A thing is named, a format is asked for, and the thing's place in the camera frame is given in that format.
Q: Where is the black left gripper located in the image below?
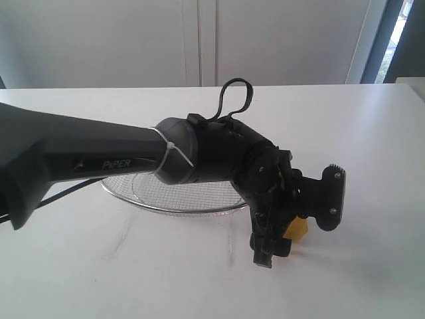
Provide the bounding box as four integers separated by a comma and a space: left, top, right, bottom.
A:
232, 146, 296, 268

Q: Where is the yellow lemon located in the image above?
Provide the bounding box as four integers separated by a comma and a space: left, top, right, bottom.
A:
283, 217, 308, 241

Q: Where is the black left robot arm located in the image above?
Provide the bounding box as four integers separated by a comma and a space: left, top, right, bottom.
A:
1, 104, 298, 267

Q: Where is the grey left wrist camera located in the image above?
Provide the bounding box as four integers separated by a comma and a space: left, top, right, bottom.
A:
294, 164, 346, 231

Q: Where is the metal wire mesh basket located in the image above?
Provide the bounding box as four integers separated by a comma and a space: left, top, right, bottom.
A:
102, 173, 246, 217

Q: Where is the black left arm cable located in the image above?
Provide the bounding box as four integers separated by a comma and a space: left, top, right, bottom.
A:
0, 78, 255, 227

